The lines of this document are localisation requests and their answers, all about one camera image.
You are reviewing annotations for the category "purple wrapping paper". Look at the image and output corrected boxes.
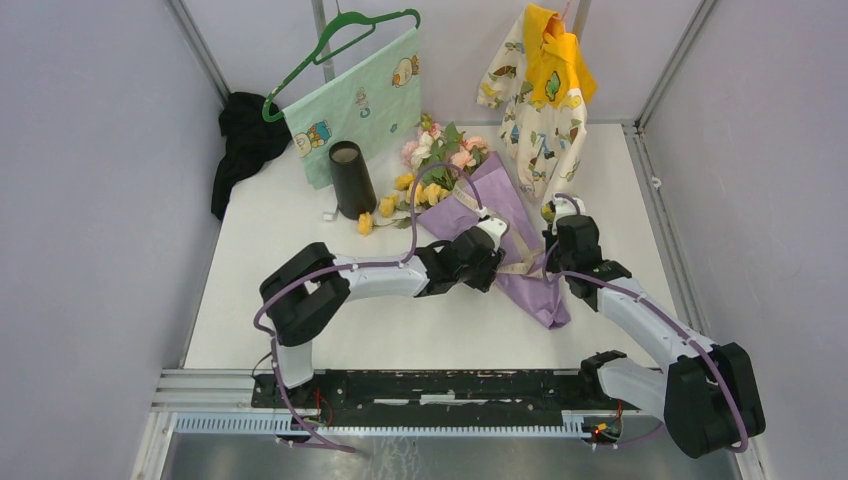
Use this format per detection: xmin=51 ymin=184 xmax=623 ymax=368
xmin=417 ymin=153 xmax=571 ymax=330

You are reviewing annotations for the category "artificial flower bunch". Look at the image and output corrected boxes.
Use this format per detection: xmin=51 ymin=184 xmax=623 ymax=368
xmin=357 ymin=113 xmax=491 ymax=236

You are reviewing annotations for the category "beige printed ribbon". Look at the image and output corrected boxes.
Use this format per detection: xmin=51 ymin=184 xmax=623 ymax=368
xmin=452 ymin=180 xmax=543 ymax=279

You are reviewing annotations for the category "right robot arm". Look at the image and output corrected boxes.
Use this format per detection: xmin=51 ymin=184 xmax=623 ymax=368
xmin=543 ymin=214 xmax=766 ymax=458

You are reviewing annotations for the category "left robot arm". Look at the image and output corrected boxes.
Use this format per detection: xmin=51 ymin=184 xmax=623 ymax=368
xmin=257 ymin=217 xmax=508 ymax=388

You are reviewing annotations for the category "black cylindrical vase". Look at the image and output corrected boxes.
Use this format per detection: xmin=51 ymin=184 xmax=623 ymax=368
xmin=329 ymin=141 xmax=377 ymax=220

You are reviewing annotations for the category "green cartoon cloth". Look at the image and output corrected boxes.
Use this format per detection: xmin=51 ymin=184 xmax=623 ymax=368
xmin=283 ymin=28 xmax=422 ymax=190

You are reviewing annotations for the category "black cloth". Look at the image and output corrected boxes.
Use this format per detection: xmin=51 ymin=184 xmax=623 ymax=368
xmin=210 ymin=92 xmax=292 ymax=221

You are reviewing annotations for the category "yellow cartoon child jacket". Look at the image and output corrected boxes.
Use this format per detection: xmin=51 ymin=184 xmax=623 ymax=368
xmin=477 ymin=4 xmax=597 ymax=201

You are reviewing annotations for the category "green clothes hanger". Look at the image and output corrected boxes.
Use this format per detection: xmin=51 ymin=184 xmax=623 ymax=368
xmin=261 ymin=8 xmax=421 ymax=123

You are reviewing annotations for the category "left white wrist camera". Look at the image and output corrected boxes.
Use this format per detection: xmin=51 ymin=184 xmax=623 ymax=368
xmin=476 ymin=207 xmax=509 ymax=249

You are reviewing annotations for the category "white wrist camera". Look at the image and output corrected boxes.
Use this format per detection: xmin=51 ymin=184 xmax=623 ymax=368
xmin=541 ymin=193 xmax=586 ymax=229
xmin=476 ymin=207 xmax=509 ymax=249

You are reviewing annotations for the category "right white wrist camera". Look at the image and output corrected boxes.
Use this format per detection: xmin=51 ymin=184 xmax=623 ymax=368
xmin=541 ymin=193 xmax=586 ymax=229

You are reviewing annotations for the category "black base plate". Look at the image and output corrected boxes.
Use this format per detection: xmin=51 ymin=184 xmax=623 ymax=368
xmin=251 ymin=369 xmax=633 ymax=428

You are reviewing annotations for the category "white slotted cable duct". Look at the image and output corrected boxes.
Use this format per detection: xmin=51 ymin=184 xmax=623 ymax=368
xmin=155 ymin=370 xmax=624 ymax=440

